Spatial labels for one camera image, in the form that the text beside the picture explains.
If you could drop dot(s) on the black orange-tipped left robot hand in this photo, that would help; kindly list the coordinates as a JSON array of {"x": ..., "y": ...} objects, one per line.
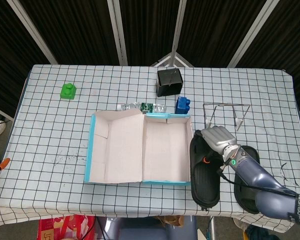
[{"x": 3, "y": 163}]

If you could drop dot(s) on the white partition frame post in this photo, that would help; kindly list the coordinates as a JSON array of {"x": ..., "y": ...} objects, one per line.
[
  {"x": 117, "y": 32},
  {"x": 178, "y": 25},
  {"x": 252, "y": 32},
  {"x": 32, "y": 30}
]

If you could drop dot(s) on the white triangular partition foot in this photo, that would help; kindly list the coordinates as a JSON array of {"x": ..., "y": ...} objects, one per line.
[{"x": 176, "y": 57}]

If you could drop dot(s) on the clear plastic water bottle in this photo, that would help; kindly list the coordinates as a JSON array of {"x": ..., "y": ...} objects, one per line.
[{"x": 147, "y": 107}]

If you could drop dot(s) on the brown paper bag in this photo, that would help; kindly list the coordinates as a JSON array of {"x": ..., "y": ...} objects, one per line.
[{"x": 172, "y": 220}]

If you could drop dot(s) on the blue toy building block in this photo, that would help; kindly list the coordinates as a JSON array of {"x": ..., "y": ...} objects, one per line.
[{"x": 182, "y": 106}]

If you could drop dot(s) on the teal metal tube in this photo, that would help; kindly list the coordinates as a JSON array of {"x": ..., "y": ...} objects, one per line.
[{"x": 210, "y": 230}]

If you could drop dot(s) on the green toy building block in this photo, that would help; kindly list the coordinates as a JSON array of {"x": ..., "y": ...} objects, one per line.
[{"x": 68, "y": 92}]

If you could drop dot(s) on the dark blue chair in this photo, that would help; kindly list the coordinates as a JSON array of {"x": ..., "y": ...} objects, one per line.
[{"x": 145, "y": 231}]

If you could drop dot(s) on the black square cup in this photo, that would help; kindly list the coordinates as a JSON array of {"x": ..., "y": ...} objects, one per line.
[{"x": 168, "y": 85}]

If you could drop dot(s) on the white black-grid checkered tablecloth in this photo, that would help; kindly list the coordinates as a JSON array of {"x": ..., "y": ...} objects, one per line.
[{"x": 52, "y": 140}]

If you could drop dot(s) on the black rubber slipper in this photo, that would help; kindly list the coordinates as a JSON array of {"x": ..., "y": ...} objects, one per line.
[
  {"x": 205, "y": 190},
  {"x": 245, "y": 197}
]

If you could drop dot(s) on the dark blue fabric bundle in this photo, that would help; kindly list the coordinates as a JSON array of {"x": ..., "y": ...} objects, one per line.
[{"x": 260, "y": 233}]

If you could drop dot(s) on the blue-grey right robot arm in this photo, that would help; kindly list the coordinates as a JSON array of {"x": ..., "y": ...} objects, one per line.
[{"x": 252, "y": 172}]

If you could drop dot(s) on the red patterned bag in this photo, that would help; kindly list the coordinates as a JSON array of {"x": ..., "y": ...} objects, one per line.
[{"x": 65, "y": 227}]

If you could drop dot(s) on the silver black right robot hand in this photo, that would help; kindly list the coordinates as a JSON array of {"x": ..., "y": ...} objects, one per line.
[{"x": 220, "y": 138}]

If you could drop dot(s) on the light blue shoebox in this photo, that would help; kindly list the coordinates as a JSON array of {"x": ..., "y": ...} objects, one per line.
[{"x": 125, "y": 150}]

